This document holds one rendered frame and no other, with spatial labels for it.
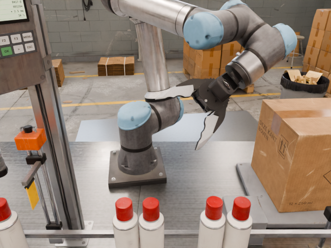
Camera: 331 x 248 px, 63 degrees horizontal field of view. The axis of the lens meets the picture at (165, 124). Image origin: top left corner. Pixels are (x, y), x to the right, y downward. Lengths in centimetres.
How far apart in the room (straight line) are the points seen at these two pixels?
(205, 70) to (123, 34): 252
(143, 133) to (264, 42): 48
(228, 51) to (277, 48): 327
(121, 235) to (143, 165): 43
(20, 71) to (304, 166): 72
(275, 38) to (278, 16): 605
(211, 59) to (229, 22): 325
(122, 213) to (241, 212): 23
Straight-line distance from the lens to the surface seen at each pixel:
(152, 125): 94
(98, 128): 137
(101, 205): 93
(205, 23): 59
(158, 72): 97
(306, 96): 295
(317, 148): 82
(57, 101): 64
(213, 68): 393
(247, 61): 66
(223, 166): 109
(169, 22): 68
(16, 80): 56
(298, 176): 85
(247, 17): 71
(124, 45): 597
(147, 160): 97
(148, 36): 95
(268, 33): 70
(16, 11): 55
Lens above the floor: 146
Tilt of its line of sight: 27 degrees down
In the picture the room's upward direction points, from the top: straight up
